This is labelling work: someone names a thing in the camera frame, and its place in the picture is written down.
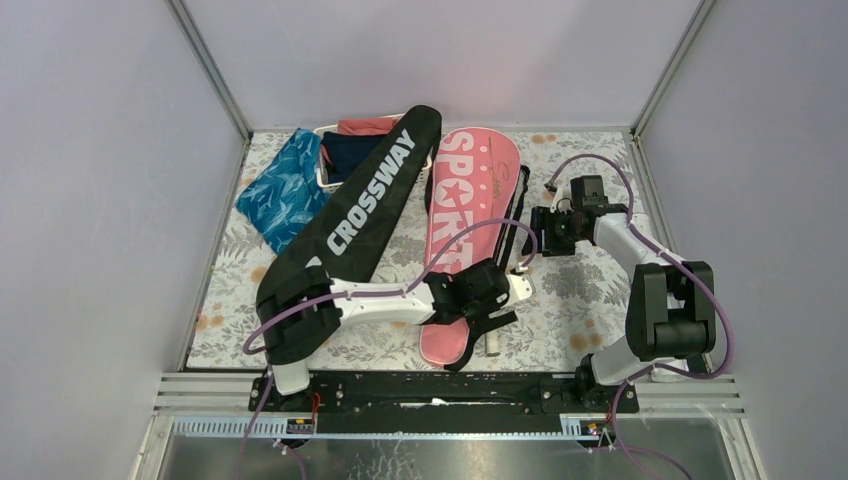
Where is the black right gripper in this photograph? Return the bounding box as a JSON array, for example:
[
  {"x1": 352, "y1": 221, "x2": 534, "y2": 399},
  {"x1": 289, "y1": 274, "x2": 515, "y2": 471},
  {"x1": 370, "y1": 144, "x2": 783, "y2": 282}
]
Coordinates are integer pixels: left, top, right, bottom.
[{"x1": 521, "y1": 206, "x2": 585, "y2": 258}]

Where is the pink racket white grip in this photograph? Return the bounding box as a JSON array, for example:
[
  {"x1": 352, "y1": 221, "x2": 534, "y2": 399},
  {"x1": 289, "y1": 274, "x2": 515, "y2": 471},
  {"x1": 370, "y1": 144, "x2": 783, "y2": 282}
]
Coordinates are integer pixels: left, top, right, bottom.
[{"x1": 484, "y1": 330, "x2": 501, "y2": 358}]

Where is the pink racket bag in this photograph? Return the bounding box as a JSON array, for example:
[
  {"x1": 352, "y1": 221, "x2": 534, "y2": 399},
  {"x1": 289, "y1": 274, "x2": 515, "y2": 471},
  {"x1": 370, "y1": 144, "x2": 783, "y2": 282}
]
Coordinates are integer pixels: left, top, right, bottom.
[{"x1": 420, "y1": 127, "x2": 526, "y2": 372}]

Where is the black Crossway racket bag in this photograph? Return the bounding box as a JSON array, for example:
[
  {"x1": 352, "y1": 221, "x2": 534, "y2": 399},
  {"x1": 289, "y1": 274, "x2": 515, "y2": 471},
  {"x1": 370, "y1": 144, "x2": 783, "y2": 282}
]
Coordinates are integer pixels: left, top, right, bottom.
[{"x1": 255, "y1": 105, "x2": 442, "y2": 323}]

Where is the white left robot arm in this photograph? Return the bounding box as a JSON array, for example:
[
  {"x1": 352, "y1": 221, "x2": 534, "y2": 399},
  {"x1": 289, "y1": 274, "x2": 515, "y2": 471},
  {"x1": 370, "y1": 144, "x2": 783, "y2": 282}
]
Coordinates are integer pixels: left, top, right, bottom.
[{"x1": 255, "y1": 258, "x2": 535, "y2": 411}]

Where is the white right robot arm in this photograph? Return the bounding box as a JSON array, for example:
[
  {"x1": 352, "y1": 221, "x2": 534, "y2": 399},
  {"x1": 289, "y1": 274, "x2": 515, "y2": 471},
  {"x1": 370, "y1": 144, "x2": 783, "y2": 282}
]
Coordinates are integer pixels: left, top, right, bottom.
[{"x1": 526, "y1": 175, "x2": 717, "y2": 412}]

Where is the floral table mat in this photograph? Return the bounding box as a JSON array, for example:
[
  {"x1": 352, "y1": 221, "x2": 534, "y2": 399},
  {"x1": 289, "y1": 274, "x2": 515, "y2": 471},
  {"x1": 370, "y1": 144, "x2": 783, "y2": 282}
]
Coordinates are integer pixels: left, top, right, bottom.
[{"x1": 186, "y1": 131, "x2": 640, "y2": 371}]

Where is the white perforated plastic basket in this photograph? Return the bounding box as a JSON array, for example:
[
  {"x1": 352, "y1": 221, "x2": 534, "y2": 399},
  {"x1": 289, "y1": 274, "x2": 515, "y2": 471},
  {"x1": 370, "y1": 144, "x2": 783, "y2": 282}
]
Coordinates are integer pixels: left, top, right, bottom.
[{"x1": 313, "y1": 114, "x2": 435, "y2": 194}]

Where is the navy folded clothing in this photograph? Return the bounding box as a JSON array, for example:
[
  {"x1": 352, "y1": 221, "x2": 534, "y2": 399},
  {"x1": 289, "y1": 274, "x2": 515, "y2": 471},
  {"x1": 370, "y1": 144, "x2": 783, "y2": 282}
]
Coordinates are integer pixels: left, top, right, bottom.
[{"x1": 321, "y1": 132, "x2": 385, "y2": 183}]

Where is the coral folded clothing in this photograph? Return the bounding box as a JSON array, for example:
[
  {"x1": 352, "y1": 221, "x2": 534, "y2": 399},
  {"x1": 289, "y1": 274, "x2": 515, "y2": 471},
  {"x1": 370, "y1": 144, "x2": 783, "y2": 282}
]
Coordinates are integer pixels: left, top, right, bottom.
[{"x1": 336, "y1": 117, "x2": 399, "y2": 136}]

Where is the blue patterned cloth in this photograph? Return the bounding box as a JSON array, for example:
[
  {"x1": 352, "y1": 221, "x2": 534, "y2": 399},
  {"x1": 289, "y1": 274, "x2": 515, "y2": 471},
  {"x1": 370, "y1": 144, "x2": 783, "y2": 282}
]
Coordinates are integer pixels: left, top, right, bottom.
[{"x1": 235, "y1": 129, "x2": 330, "y2": 254}]

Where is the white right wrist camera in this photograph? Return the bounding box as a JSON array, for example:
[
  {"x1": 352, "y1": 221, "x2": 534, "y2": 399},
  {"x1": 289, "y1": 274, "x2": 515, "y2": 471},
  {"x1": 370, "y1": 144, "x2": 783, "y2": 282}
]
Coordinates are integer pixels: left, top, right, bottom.
[{"x1": 549, "y1": 184, "x2": 573, "y2": 213}]

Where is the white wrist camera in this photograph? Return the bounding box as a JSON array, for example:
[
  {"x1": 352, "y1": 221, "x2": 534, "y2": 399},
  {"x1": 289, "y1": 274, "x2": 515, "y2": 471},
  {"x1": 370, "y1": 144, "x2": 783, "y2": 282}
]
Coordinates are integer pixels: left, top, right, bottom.
[
  {"x1": 549, "y1": 184, "x2": 573, "y2": 213},
  {"x1": 505, "y1": 274, "x2": 535, "y2": 307}
]

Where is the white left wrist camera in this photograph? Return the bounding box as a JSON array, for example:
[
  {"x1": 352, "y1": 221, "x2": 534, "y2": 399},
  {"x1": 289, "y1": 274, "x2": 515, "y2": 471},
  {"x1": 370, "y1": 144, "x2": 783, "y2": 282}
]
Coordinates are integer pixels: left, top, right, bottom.
[{"x1": 505, "y1": 274, "x2": 535, "y2": 307}]

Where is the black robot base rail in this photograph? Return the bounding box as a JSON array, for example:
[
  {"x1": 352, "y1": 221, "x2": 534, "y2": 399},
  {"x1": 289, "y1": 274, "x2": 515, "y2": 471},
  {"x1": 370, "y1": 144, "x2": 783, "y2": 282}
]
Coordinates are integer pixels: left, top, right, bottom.
[{"x1": 247, "y1": 370, "x2": 639, "y2": 435}]

